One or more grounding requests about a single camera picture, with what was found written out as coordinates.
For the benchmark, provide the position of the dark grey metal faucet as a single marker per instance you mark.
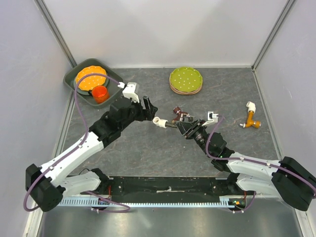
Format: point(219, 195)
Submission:
point(171, 125)

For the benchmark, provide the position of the maroon faucet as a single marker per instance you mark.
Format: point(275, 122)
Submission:
point(179, 113)

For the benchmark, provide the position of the green polka dot plate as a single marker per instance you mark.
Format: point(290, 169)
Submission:
point(186, 79)

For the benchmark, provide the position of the orange polka dot plate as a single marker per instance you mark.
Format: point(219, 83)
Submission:
point(90, 70)

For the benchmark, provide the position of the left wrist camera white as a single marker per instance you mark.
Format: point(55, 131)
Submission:
point(130, 91)

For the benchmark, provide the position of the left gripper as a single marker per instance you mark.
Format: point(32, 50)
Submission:
point(148, 113)

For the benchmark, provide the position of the dark green square tray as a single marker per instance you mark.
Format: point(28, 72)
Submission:
point(113, 89)

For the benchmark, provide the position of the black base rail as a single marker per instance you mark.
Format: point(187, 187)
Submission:
point(169, 189)

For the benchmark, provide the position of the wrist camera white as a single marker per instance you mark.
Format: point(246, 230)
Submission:
point(130, 91)
point(212, 119)

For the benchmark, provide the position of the white pvc elbow fitting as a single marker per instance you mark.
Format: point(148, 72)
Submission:
point(160, 122)

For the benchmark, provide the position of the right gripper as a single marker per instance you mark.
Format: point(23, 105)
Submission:
point(184, 127)

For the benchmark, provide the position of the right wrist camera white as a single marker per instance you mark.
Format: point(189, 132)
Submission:
point(212, 119)

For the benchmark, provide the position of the orange faucet with white elbow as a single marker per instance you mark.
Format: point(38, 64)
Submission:
point(250, 122)

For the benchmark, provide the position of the grey-green plate under orange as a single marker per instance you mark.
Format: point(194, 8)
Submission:
point(78, 89)

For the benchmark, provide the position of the orange mug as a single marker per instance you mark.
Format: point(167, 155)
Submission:
point(100, 94)

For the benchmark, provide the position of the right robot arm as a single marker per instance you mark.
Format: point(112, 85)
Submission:
point(285, 178)

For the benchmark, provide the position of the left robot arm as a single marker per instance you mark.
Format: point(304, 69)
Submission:
point(48, 184)

